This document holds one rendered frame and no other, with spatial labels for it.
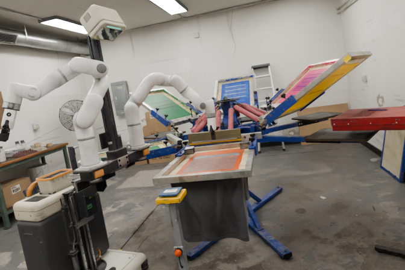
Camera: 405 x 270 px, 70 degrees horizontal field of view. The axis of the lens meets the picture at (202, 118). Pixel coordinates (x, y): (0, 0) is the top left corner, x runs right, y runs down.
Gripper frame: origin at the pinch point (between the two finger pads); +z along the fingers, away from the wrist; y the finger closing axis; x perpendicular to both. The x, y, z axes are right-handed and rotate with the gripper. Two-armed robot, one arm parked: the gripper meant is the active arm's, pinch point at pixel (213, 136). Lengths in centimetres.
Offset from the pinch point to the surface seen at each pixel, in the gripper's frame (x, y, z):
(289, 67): 93, -415, -55
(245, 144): 23.1, 0.4, 8.1
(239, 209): 19, 48, 37
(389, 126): 117, 6, 5
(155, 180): -27, 58, 12
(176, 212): -10, 77, 24
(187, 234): -16, 48, 52
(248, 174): 28, 58, 13
